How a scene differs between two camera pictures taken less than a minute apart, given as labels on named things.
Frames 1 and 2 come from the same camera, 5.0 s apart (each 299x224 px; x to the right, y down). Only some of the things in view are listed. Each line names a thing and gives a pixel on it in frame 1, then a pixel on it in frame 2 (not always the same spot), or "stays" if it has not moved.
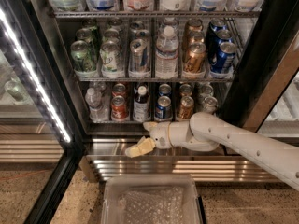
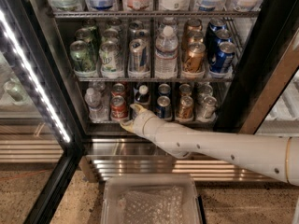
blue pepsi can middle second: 221,36 stays
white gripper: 161,135 to 141,120
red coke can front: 120,108 stays
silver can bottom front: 209,105 stays
